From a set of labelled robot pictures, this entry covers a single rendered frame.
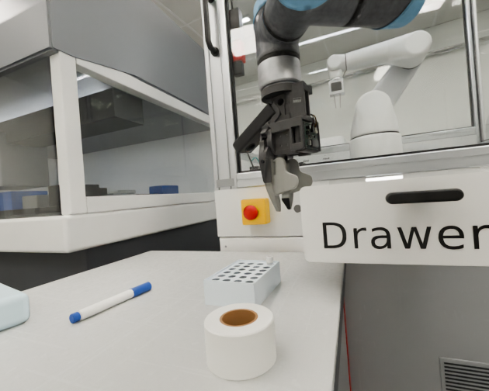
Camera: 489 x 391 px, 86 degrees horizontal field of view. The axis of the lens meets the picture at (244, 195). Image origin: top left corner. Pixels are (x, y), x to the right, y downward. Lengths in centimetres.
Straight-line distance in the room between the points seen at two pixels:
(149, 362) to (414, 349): 65
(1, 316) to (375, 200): 53
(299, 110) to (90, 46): 77
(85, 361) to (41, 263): 78
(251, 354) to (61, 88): 84
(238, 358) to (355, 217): 23
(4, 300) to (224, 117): 64
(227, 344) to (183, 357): 7
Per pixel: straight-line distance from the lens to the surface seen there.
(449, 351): 84
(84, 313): 47
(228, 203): 80
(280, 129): 45
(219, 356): 28
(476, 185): 41
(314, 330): 35
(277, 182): 45
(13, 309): 52
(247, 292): 40
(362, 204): 39
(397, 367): 85
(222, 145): 82
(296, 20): 45
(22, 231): 104
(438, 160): 75
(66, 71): 97
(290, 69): 48
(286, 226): 75
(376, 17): 49
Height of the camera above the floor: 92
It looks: level
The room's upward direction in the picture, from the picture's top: 4 degrees counter-clockwise
